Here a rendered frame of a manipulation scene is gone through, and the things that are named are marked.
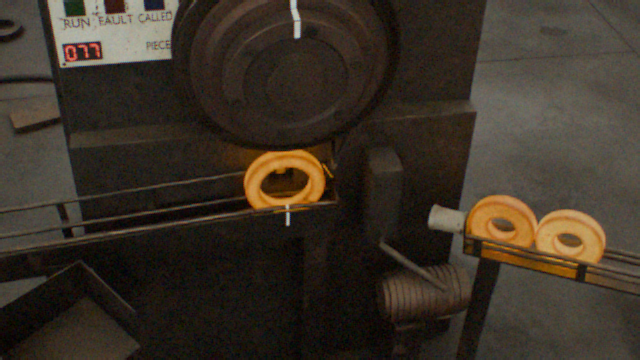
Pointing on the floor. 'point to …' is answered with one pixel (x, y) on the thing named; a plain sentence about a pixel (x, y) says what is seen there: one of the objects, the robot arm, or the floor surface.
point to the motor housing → (416, 306)
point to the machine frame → (431, 42)
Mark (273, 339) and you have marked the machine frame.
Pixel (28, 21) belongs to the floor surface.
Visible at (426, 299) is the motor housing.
